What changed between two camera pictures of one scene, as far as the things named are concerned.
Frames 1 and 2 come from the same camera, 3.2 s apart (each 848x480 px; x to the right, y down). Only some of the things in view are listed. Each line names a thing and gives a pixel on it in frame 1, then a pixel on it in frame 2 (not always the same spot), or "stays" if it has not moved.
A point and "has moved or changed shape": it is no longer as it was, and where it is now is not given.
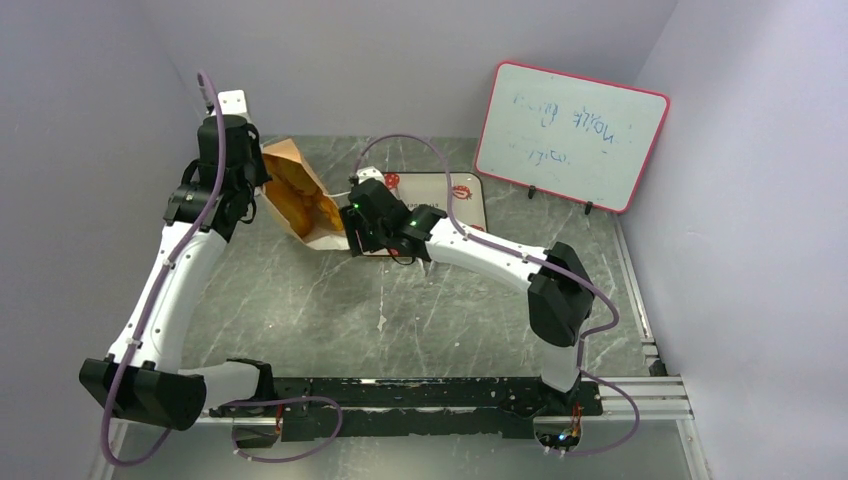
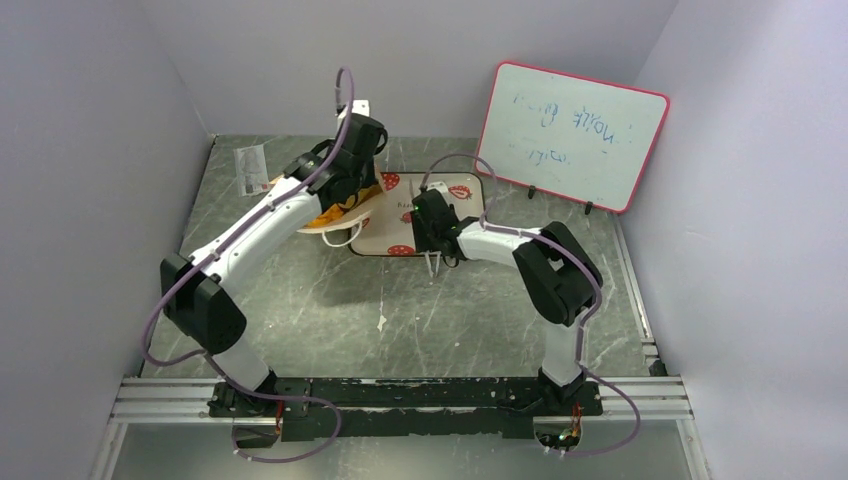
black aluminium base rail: (444, 408) stays
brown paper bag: (290, 156) has moved or changed shape
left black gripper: (256, 149) → (371, 177)
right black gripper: (357, 239) → (422, 242)
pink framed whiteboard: (580, 139) stays
